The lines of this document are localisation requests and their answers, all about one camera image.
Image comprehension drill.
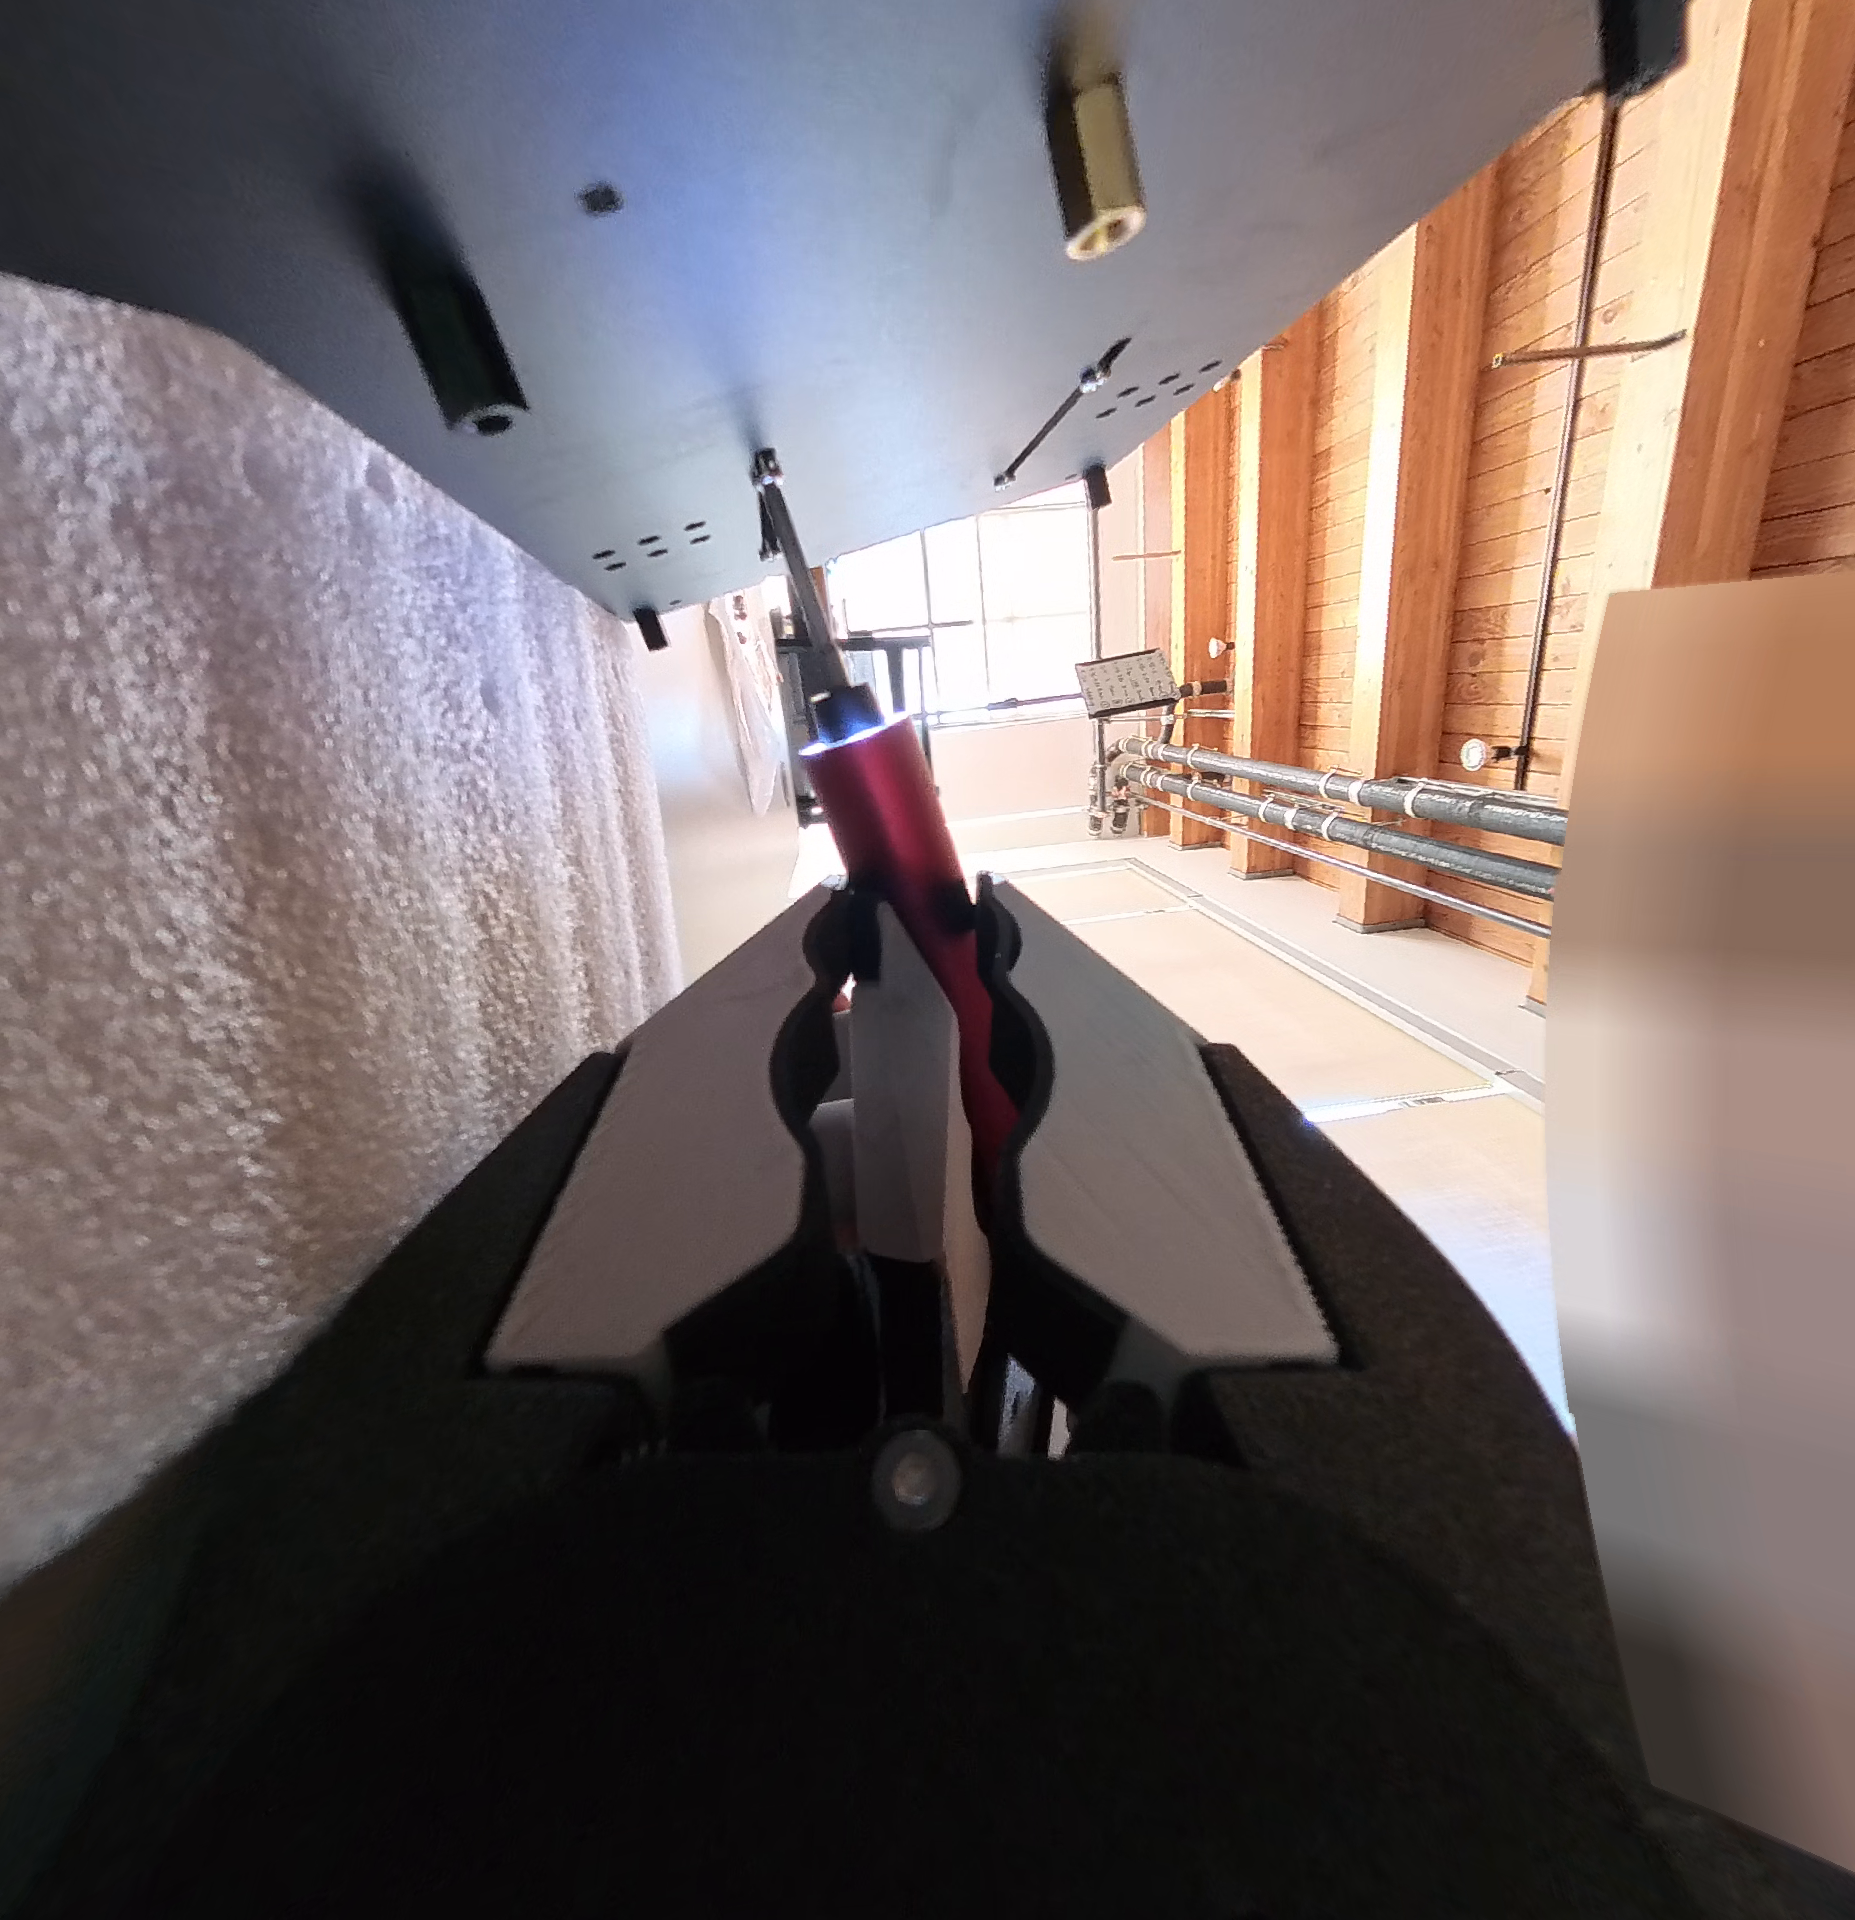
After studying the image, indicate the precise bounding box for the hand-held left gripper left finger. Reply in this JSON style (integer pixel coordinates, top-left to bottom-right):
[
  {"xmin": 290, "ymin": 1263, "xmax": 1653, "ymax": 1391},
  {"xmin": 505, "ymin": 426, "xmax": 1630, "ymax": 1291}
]
[{"xmin": 482, "ymin": 878, "xmax": 887, "ymax": 1376}]

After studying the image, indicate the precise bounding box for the white foam sheet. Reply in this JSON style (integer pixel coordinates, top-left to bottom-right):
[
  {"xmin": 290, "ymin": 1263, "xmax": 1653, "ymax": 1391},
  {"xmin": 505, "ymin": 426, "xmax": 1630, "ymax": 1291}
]
[{"xmin": 0, "ymin": 263, "xmax": 688, "ymax": 1620}]

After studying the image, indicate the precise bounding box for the grey insulated pipe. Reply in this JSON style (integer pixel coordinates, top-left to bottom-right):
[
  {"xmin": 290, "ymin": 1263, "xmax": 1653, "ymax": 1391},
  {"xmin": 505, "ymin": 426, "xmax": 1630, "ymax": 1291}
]
[
  {"xmin": 1114, "ymin": 731, "xmax": 1570, "ymax": 849},
  {"xmin": 1110, "ymin": 762, "xmax": 1562, "ymax": 907}
]

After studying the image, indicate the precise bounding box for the thin black conduit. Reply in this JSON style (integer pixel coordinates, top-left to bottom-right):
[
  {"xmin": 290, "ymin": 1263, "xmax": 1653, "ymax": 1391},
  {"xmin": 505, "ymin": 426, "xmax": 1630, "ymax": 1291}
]
[{"xmin": 1513, "ymin": 90, "xmax": 1620, "ymax": 760}]

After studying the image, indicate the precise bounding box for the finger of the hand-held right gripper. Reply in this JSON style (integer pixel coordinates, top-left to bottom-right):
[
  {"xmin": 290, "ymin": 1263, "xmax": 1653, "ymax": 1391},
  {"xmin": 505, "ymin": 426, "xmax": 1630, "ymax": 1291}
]
[{"xmin": 846, "ymin": 913, "xmax": 997, "ymax": 1275}]

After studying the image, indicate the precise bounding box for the window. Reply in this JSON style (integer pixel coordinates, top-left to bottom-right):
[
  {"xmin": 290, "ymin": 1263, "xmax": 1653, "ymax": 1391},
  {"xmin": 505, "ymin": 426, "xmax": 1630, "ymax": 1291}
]
[{"xmin": 826, "ymin": 506, "xmax": 1105, "ymax": 724}]

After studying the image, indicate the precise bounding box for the black metal panel with standoffs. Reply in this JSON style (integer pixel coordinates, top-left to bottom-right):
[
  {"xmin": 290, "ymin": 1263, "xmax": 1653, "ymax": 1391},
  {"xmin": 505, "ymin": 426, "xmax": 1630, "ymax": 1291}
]
[{"xmin": 0, "ymin": 0, "xmax": 1690, "ymax": 657}]

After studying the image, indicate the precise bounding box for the red electric screwdriver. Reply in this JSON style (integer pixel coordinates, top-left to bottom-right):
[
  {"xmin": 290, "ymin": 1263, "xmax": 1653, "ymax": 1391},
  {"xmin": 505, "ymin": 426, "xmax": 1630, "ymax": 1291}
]
[{"xmin": 750, "ymin": 447, "xmax": 1027, "ymax": 1202}]

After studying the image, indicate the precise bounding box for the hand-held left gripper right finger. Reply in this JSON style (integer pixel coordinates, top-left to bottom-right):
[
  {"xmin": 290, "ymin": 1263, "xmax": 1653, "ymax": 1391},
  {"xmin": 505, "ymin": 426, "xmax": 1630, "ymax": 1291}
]
[{"xmin": 970, "ymin": 872, "xmax": 1344, "ymax": 1374}]

